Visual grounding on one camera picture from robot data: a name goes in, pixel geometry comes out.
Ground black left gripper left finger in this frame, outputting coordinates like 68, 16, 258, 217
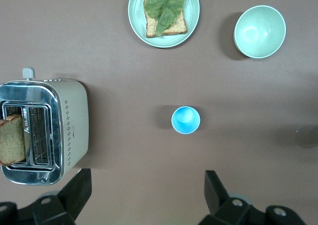
0, 168, 92, 225

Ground blue plastic cup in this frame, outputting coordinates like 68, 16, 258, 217
170, 106, 201, 135

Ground pale green plate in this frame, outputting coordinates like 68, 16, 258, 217
128, 0, 201, 49

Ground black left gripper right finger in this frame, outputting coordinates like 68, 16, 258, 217
198, 170, 306, 225

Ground green lettuce leaf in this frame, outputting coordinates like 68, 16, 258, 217
144, 0, 186, 37

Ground beige and chrome toaster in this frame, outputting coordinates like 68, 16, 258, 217
0, 67, 89, 186

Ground brown bread slice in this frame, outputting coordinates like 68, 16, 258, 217
0, 114, 27, 166

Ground toast slice with crust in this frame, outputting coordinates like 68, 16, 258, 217
144, 0, 188, 39

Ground brown table cloth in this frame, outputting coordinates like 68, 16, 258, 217
0, 0, 318, 225

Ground pale green bowl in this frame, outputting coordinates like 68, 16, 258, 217
233, 4, 287, 60

